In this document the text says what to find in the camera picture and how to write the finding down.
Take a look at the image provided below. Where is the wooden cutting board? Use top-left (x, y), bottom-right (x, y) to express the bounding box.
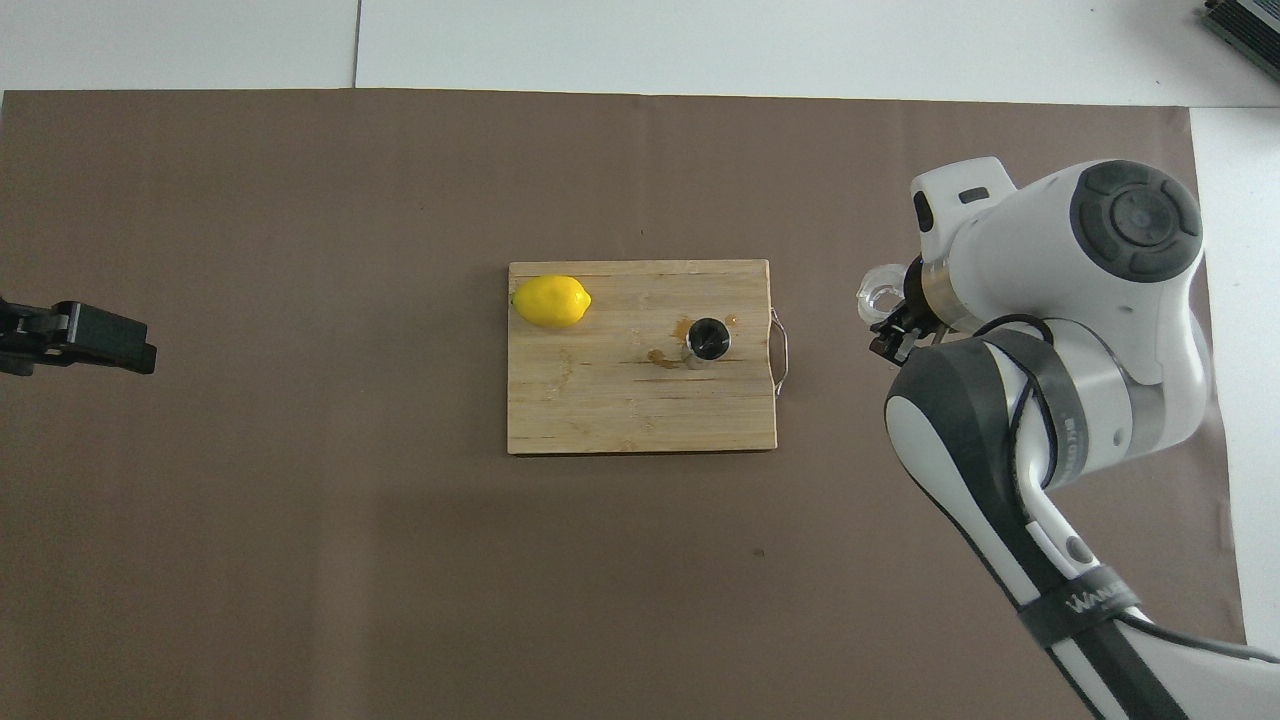
top-left (506, 259), bottom-right (791, 457)

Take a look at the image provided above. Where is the small clear glass cup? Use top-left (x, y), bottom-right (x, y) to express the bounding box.
top-left (855, 263), bottom-right (911, 327)

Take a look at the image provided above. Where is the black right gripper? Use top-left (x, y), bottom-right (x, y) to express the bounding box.
top-left (868, 255), bottom-right (949, 366)

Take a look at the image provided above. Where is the grey ribbed device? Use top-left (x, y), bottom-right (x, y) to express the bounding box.
top-left (1197, 0), bottom-right (1280, 73)

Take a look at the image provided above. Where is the brown paper table mat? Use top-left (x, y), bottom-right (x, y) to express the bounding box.
top-left (0, 88), bottom-right (1249, 720)

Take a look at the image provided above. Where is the yellow lemon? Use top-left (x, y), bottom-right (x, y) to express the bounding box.
top-left (511, 275), bottom-right (593, 330)

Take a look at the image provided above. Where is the steel double jigger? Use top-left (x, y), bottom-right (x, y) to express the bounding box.
top-left (683, 317), bottom-right (732, 372)

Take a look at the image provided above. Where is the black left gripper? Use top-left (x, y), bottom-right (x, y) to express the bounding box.
top-left (0, 298), bottom-right (158, 379)

